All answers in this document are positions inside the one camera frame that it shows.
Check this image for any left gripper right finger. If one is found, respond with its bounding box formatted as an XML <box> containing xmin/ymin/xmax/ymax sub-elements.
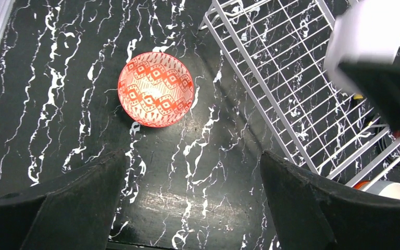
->
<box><xmin>260</xmin><ymin>151</ymin><xmax>400</xmax><ymax>249</ymax></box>

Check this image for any white wire dish rack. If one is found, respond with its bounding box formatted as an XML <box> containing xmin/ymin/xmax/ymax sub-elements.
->
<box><xmin>199</xmin><ymin>1</ymin><xmax>400</xmax><ymax>186</ymax></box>

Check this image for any yellow black tool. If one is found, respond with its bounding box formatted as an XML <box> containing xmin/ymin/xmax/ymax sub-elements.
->
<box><xmin>352</xmin><ymin>94</ymin><xmax>364</xmax><ymax>101</ymax></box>

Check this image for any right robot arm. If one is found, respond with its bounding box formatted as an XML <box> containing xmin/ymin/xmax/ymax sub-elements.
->
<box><xmin>323</xmin><ymin>1</ymin><xmax>400</xmax><ymax>138</ymax></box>

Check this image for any orange patterned bowl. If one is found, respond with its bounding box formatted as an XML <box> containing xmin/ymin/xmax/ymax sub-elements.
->
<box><xmin>117</xmin><ymin>52</ymin><xmax>195</xmax><ymax>128</ymax></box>

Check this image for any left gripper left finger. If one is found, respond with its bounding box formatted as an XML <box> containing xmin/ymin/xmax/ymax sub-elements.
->
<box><xmin>0</xmin><ymin>149</ymin><xmax>127</xmax><ymax>249</ymax></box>

